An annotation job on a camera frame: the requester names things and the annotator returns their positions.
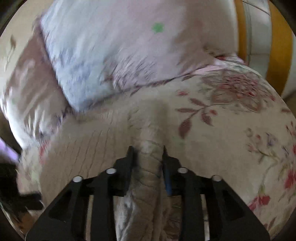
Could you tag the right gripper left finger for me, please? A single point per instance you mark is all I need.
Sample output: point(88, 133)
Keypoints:
point(84, 208)

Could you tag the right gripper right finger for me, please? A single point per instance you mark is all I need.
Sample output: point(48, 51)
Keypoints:
point(229, 218)

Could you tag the cream cable-knit sweater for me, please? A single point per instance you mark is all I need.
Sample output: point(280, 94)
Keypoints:
point(93, 144)

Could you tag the floral bed quilt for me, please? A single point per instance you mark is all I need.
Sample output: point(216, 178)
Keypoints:
point(225, 120)

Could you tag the left floral pillow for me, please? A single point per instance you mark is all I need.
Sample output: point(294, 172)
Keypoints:
point(32, 100)

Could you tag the floral pillow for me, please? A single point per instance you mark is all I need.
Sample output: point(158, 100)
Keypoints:
point(32, 100)
point(100, 48)

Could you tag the right floral pillow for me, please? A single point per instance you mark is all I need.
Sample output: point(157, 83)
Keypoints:
point(100, 48)

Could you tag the wooden headboard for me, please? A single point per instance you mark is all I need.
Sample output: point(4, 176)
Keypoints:
point(266, 42)

